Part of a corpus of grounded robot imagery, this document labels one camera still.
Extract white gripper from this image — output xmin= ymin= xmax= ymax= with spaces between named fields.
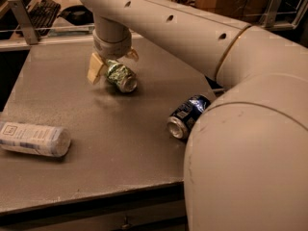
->
xmin=87 ymin=31 xmax=139 ymax=85

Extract green soda can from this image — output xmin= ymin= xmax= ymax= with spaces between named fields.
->
xmin=106 ymin=60 xmax=138 ymax=93

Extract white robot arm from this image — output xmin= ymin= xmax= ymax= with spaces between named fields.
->
xmin=80 ymin=0 xmax=308 ymax=231

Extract blue soda can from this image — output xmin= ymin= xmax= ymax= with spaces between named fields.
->
xmin=167 ymin=95 xmax=211 ymax=140

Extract black headphones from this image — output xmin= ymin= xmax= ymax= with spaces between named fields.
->
xmin=59 ymin=5 xmax=93 ymax=26

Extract black keyboard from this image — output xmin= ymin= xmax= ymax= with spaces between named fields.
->
xmin=24 ymin=0 xmax=61 ymax=36

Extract white plastic bottle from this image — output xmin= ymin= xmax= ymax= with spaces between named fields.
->
xmin=0 ymin=121 xmax=71 ymax=158

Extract wooden cabinet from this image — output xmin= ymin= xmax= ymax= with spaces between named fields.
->
xmin=195 ymin=0 xmax=269 ymax=22

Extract grey table drawer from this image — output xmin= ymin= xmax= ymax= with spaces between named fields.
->
xmin=0 ymin=185 xmax=189 ymax=231

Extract metal bracket left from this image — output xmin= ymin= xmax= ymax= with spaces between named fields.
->
xmin=9 ymin=0 xmax=39 ymax=45

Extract metal bracket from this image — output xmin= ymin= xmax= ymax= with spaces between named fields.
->
xmin=259 ymin=0 xmax=282 ymax=28
xmin=9 ymin=0 xmax=39 ymax=45

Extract metal bracket right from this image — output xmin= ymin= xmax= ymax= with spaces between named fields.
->
xmin=259 ymin=0 xmax=282 ymax=28

